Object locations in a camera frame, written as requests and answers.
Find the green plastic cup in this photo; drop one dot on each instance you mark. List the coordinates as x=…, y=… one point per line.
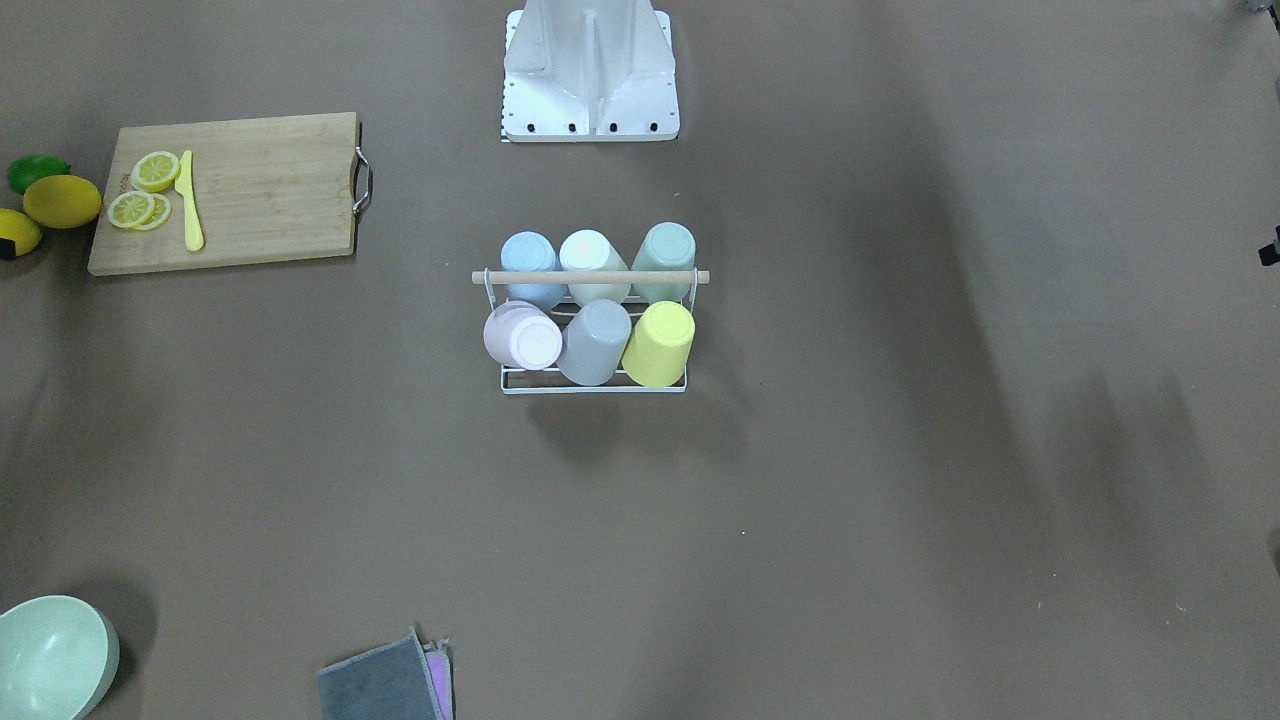
x=667, y=247

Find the pink plastic cup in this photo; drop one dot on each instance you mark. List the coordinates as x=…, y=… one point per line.
x=520, y=335

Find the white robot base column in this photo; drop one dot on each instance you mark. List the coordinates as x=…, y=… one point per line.
x=589, y=72

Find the yellow plastic cup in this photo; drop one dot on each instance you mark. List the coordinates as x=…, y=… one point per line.
x=660, y=345

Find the grey plastic cup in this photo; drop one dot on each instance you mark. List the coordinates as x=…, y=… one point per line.
x=593, y=343

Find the cream plastic cup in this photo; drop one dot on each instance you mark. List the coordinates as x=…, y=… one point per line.
x=588, y=250

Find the light blue plastic cup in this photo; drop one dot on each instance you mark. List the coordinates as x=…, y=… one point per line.
x=529, y=251

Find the white cup holder rack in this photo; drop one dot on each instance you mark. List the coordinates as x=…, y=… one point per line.
x=513, y=381

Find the grey folded cloth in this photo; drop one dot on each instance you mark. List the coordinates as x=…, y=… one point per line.
x=406, y=679

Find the bamboo cutting board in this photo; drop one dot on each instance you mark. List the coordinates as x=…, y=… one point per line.
x=267, y=190

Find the yellow plastic knife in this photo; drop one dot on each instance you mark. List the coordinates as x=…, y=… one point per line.
x=194, y=236

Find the lemon slice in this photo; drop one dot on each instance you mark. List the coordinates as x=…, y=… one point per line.
x=162, y=208
x=131, y=209
x=155, y=172

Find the yellow lemon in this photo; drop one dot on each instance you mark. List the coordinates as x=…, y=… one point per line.
x=62, y=202
x=20, y=234

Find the green lime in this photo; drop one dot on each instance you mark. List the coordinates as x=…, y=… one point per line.
x=23, y=172

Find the green ceramic bowl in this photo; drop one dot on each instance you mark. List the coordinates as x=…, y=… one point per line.
x=59, y=656

